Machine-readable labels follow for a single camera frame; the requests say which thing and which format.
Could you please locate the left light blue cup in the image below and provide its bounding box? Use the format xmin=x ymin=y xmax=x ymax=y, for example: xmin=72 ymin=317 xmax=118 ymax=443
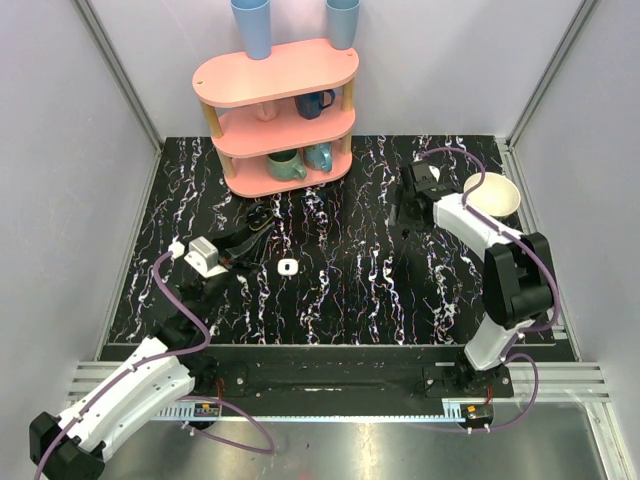
xmin=231 ymin=0 xmax=272 ymax=60

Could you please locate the pink three-tier shelf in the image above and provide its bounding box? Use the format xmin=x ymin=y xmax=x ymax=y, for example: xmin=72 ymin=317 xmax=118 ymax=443
xmin=192 ymin=38 xmax=360 ymax=198

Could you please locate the white earbud charging case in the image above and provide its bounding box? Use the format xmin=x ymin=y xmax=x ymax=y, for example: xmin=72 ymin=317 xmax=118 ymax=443
xmin=277 ymin=258 xmax=299 ymax=277

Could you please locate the right light blue cup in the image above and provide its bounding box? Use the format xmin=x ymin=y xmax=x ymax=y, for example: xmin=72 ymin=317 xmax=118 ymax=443
xmin=326 ymin=0 xmax=360 ymax=50

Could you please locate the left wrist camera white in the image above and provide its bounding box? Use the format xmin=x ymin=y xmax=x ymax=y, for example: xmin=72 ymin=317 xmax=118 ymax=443
xmin=168 ymin=236 xmax=228 ymax=279

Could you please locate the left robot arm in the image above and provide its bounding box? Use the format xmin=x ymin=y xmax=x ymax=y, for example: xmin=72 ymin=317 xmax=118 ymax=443
xmin=29 ymin=220 xmax=273 ymax=479

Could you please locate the dark blue mug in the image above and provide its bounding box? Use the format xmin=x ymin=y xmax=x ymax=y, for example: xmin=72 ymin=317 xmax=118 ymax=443
xmin=294 ymin=89 xmax=336 ymax=120

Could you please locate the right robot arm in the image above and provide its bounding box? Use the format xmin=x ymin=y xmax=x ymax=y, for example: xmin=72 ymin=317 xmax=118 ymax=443
xmin=392 ymin=161 xmax=558 ymax=397

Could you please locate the light blue cup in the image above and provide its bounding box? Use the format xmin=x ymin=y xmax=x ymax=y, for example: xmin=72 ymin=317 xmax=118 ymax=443
xmin=326 ymin=0 xmax=360 ymax=50
xmin=231 ymin=0 xmax=272 ymax=60

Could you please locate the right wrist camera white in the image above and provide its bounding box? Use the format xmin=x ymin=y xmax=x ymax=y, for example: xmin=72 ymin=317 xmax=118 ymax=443
xmin=429 ymin=166 xmax=440 ymax=182

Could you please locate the light blue butterfly mug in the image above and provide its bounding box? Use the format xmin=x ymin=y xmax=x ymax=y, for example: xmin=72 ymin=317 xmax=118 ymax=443
xmin=304 ymin=143 xmax=333 ymax=173

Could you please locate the pink mug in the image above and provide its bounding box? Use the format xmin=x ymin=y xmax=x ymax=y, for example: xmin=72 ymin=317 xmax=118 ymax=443
xmin=254 ymin=101 xmax=278 ymax=122

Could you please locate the green ceramic mug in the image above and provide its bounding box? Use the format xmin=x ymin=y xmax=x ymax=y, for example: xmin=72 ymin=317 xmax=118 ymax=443
xmin=267 ymin=149 xmax=307 ymax=181

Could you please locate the cream bowl green outside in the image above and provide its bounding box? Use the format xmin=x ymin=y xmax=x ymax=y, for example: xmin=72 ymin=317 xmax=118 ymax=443
xmin=468 ymin=172 xmax=521 ymax=218

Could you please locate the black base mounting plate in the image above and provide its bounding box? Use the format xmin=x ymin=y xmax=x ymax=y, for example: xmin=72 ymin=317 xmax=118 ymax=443
xmin=189 ymin=343 xmax=516 ymax=419

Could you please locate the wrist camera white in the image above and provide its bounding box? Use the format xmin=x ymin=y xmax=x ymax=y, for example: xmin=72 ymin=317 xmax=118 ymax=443
xmin=429 ymin=166 xmax=440 ymax=182
xmin=168 ymin=236 xmax=228 ymax=279

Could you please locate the black earbud charging case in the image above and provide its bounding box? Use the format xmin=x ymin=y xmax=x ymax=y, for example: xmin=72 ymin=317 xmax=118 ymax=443
xmin=245 ymin=202 xmax=274 ymax=232

